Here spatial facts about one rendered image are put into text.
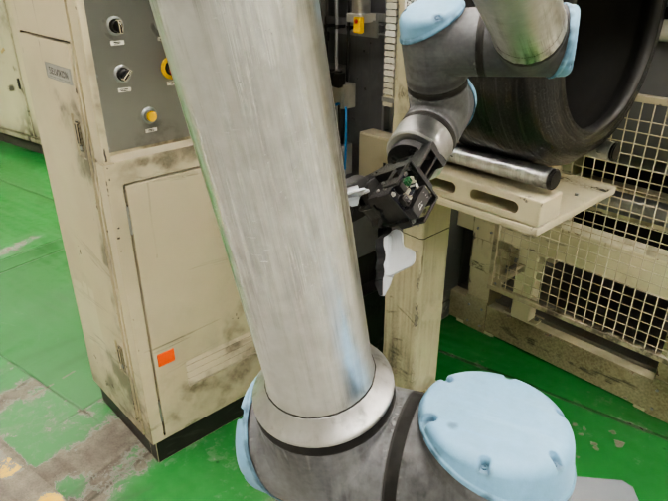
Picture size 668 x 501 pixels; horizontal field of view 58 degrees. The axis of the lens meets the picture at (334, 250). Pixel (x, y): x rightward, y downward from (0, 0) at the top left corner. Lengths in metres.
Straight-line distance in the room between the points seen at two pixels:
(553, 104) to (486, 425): 0.74
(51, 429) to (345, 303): 1.68
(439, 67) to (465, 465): 0.53
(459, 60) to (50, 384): 1.82
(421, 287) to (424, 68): 0.94
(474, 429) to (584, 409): 1.57
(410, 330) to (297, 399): 1.24
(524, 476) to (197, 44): 0.43
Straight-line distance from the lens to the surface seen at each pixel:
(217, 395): 1.86
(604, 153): 1.54
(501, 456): 0.58
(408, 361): 1.86
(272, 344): 0.53
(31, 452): 2.06
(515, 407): 0.64
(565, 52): 0.84
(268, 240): 0.45
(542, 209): 1.29
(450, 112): 0.92
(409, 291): 1.74
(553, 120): 1.23
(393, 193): 0.78
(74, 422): 2.11
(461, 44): 0.86
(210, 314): 1.70
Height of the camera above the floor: 1.31
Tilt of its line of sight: 26 degrees down
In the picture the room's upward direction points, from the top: straight up
